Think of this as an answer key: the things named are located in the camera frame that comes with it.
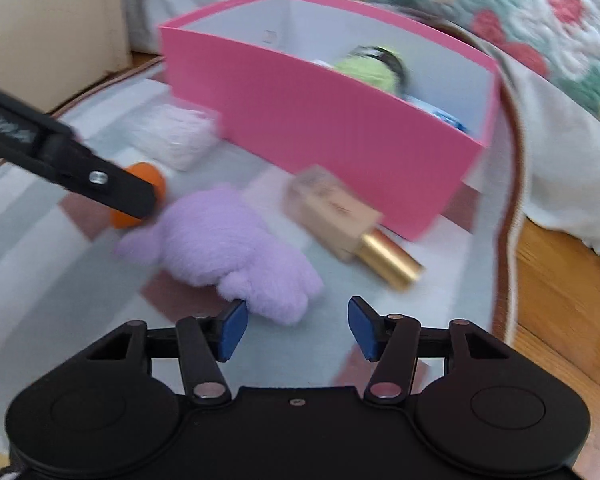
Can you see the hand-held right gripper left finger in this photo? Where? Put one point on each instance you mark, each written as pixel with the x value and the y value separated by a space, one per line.
pixel 232 332

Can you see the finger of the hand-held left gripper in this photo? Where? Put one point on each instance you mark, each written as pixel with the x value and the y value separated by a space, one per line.
pixel 115 185

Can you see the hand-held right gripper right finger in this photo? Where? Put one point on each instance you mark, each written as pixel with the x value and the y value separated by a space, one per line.
pixel 362 327

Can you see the orange ball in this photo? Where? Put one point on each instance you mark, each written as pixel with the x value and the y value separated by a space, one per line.
pixel 157 175

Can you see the clear floss pick container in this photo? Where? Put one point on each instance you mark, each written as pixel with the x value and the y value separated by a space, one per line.
pixel 172 132

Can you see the purple plush toy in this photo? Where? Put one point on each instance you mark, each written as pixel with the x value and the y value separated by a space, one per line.
pixel 220 245

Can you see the beige foundation bottle gold cap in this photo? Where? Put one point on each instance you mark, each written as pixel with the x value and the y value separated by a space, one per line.
pixel 345 220

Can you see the pink cardboard box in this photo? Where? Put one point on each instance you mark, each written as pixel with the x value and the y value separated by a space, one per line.
pixel 330 160

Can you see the blue white wipes packet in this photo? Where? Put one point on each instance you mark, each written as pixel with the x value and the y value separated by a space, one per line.
pixel 447 117

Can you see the green yarn skein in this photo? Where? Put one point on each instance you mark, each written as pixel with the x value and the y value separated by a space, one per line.
pixel 367 70

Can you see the striped checked rug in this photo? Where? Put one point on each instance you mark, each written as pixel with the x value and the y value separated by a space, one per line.
pixel 55 260

